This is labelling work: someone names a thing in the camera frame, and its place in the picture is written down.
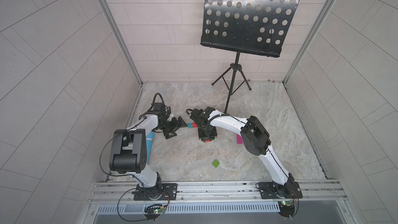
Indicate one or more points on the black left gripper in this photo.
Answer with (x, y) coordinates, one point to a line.
(173, 124)

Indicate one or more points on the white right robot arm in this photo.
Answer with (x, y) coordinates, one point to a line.
(255, 139)

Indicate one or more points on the light green block front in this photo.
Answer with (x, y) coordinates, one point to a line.
(216, 163)

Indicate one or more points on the aluminium frame rail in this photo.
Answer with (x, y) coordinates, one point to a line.
(218, 191)

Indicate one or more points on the black music stand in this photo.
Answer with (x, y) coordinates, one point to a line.
(256, 27)

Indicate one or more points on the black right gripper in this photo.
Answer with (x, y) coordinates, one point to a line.
(207, 134)

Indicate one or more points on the blue flat object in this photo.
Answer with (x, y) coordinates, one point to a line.
(149, 140)

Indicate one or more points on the circuit board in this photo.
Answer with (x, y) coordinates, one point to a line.
(154, 211)
(287, 208)

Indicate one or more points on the left circuit board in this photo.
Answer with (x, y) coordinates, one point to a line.
(154, 211)

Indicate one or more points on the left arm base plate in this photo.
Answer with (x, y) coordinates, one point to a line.
(167, 191)

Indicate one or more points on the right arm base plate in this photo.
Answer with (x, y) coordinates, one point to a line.
(271, 190)

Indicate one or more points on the right circuit board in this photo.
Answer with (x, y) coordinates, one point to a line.
(287, 208)

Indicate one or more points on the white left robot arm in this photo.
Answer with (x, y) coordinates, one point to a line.
(129, 153)

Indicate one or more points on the magenta small block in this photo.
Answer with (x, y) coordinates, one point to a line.
(239, 141)

